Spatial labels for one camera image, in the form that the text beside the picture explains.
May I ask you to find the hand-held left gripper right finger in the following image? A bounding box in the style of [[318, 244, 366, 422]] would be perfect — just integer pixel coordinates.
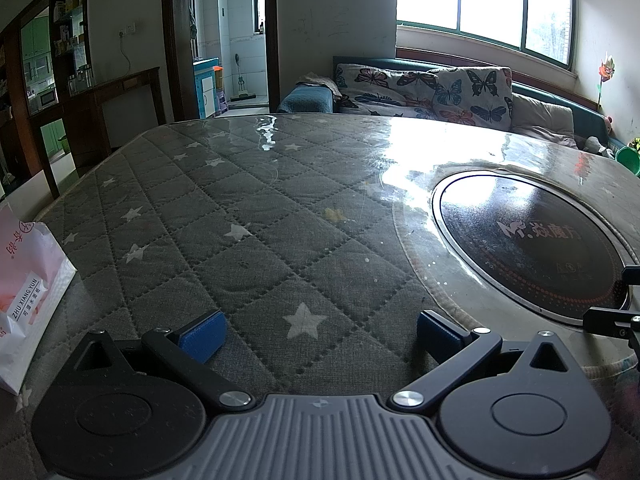
[[387, 311, 583, 413]]

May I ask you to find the white paper bag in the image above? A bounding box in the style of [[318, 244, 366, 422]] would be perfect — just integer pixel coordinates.
[[0, 202, 78, 395]]

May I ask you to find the green plastic basin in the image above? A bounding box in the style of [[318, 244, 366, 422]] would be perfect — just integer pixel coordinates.
[[615, 146, 640, 176]]

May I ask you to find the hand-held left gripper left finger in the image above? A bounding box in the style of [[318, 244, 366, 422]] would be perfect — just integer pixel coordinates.
[[60, 310, 253, 413]]

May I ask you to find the green framed window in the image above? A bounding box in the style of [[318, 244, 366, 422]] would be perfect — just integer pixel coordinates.
[[395, 0, 578, 68]]

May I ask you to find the grey quilted star table cover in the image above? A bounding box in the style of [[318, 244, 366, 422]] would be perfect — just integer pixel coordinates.
[[0, 112, 640, 480]]

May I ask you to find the mop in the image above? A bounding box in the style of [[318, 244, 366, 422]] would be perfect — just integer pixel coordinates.
[[231, 52, 257, 101]]

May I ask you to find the long butterfly print cushion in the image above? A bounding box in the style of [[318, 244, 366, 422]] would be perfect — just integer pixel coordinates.
[[334, 62, 443, 121]]

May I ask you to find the grey pillow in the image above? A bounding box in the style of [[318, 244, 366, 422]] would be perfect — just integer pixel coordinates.
[[510, 92, 578, 148]]

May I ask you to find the dark wooden door frame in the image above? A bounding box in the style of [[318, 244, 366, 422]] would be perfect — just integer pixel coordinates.
[[162, 0, 280, 123]]

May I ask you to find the round black induction cooktop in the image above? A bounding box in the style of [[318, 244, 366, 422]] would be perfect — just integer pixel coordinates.
[[431, 170, 632, 323]]

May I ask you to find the blue folded blanket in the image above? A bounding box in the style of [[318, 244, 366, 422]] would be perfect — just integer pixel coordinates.
[[277, 82, 337, 113]]

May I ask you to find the colourful pinwheel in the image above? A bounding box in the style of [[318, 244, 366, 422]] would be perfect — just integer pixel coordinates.
[[595, 52, 617, 111]]

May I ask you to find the blue toy cabinet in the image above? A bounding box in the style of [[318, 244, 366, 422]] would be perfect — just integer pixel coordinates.
[[192, 58, 223, 118]]

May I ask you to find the grey plush toy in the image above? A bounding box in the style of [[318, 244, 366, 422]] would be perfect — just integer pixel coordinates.
[[582, 136, 616, 158]]

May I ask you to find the dark wooden cabinet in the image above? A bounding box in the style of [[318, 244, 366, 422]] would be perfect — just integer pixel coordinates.
[[0, 0, 163, 201]]

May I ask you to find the square butterfly print pillow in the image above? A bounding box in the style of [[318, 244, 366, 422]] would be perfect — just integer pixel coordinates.
[[432, 67, 514, 128]]

